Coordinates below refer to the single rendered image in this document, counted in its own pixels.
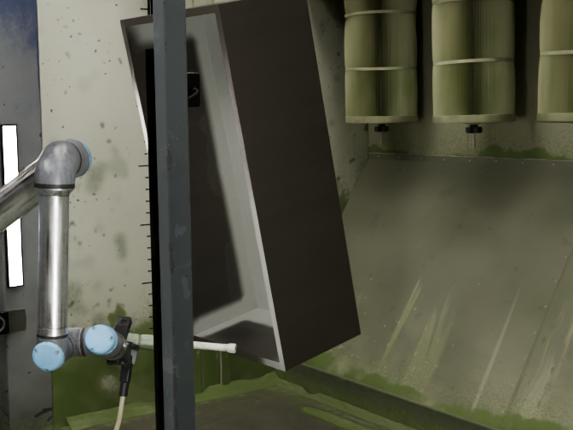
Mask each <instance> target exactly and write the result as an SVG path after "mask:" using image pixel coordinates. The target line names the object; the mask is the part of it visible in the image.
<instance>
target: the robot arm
mask: <svg viewBox="0 0 573 430"><path fill-rule="evenodd" d="M91 162H92V156H91V152H90V150H89V148H88V147H87V146H86V145H85V144H84V143H83V142H80V141H78V140H75V139H67V140H63V141H62V140H60V141H54V142H51V143H50V144H49V145H47V146H46V147H45V148H44V150H43V151H42V153H41V154H40V156H39V158H38V159H37V160H36V161H35V162H34V163H32V164H31V165H30V166H28V167H27V168H26V169H25V170H24V171H22V172H21V173H20V174H18V175H17V176H16V177H14V178H13V179H11V180H10V181H9V182H7V183H6V184H4V185H3V186H2V187H1V188H0V234H1V233H2V232H3V231H5V230H6V229H7V228H8V227H9V226H11V225H12V224H14V223H15V222H16V221H18V220H19V219H20V218H22V217H23V216H25V215H26V214H27V213H29V211H31V210H32V209H33V208H35V207H36V206H38V205H39V238H38V331H37V345H36V346H35V348H34V350H33V353H32V359H33V362H34V363H35V364H36V366H37V367H38V368H40V369H41V370H44V371H53V370H56V369H58V368H60V367H61V366H62V365H63V363H65V362H66V361H67V360H68V359H70V358H71V357H104V358H105V359H106V360H107V364H108V365H110V366H112V364H113V365H122V366H123V367H130V368H131V365H132V364H134V363H135V361H136V354H137V353H138V350H139V345H136V344H133V342H130V341H126V340H127V337H128V334H129V332H130V326H131V324H132V321H131V318H130V317H118V319H117V322H116V324H115V328H114V330H113V329H112V328H110V327H109V326H107V325H95V326H94V327H92V328H68V327H67V298H68V245H69V195H70V194H71V193H72V192H73V191H74V190H75V178H77V177H82V176H83V175H84V174H85V173H86V172H87V171H88V170H89V169H90V166H91ZM129 364H130V365H129Z"/></svg>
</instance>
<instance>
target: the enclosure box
mask: <svg viewBox="0 0 573 430"><path fill-rule="evenodd" d="M120 25H121V29H122V33H123V37H124V45H125V48H126V53H127V57H128V62H129V66H130V73H131V77H132V82H133V86H134V90H135V94H136V102H137V106H138V110H139V114H140V119H141V123H142V130H143V135H144V139H145V143H146V147H147V151H148V118H147V88H146V58H145V49H149V48H153V15H144V16H139V17H135V18H129V19H125V20H120ZM186 37H187V73H199V74H200V106H199V107H188V144H189V180H190V217H191V253H192V289H193V325H194V341H197V342H207V343H217V344H230V343H231V344H236V352H235V353H231V354H234V355H236V356H239V357H243V358H246V359H249V360H252V361H254V362H257V363H261V364H264V365H267V366H270V367H272V368H276V369H280V370H283V371H288V370H289V369H292V368H294V367H296V366H298V365H300V364H301V363H304V362H306V361H308V360H310V359H311V358H313V357H316V356H318V355H320V354H322V353H323V352H326V351H328V350H330V349H332V348H334V347H335V346H338V345H340V344H342V343H344V342H346V341H347V340H350V339H352V338H354V337H356V336H358V335H360V334H361V330H360V324H359V319H358V314H357V308H356V298H355V293H354V288H353V282H352V276H351V271H350V261H349V256H348V251H347V245H346V239H345V234H344V225H343V219H342V213H341V208H340V203H339V193H338V187H337V182H336V177H335V171H334V166H333V156H332V150H331V145H330V140H329V135H328V128H327V119H326V114H325V108H324V102H323V97H322V92H321V82H320V77H319V71H318V66H317V60H316V55H315V46H314V39H313V34H312V29H311V24H310V13H309V8H308V3H307V0H231V1H226V2H220V3H211V4H206V5H200V6H196V7H191V8H186Z"/></svg>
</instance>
